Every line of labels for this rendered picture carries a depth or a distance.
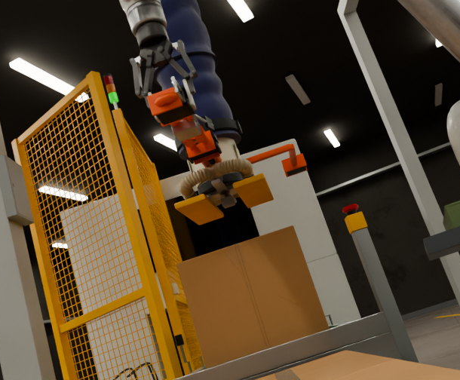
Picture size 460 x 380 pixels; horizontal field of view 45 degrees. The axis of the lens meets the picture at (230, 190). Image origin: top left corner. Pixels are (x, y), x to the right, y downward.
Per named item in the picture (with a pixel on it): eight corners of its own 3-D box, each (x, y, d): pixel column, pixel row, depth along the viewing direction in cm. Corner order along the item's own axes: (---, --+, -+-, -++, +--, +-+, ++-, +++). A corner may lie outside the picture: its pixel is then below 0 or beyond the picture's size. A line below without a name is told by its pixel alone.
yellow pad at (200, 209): (198, 225, 203) (194, 212, 204) (224, 216, 202) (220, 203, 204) (175, 209, 170) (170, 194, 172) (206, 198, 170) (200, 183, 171)
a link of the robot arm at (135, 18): (133, 27, 143) (139, 47, 141) (121, 8, 134) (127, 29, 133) (167, 13, 142) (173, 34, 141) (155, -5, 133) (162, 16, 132)
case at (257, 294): (232, 372, 228) (203, 277, 238) (325, 341, 227) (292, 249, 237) (211, 388, 170) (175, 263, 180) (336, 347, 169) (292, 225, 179)
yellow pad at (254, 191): (247, 209, 202) (243, 196, 203) (274, 200, 201) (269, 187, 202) (234, 188, 169) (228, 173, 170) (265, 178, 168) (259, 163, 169)
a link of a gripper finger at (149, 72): (153, 49, 133) (148, 49, 134) (145, 93, 131) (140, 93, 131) (158, 56, 137) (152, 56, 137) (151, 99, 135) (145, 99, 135)
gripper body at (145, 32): (170, 32, 140) (180, 64, 138) (139, 44, 141) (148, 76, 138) (161, 16, 133) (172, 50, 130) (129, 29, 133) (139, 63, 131)
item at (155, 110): (162, 127, 135) (156, 108, 136) (191, 117, 134) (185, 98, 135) (151, 115, 127) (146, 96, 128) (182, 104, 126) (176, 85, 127)
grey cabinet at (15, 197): (24, 226, 267) (12, 169, 275) (35, 222, 267) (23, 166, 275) (6, 218, 248) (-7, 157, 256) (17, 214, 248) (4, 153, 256)
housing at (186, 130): (179, 142, 147) (174, 127, 148) (203, 133, 146) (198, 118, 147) (172, 134, 140) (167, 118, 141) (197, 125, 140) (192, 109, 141)
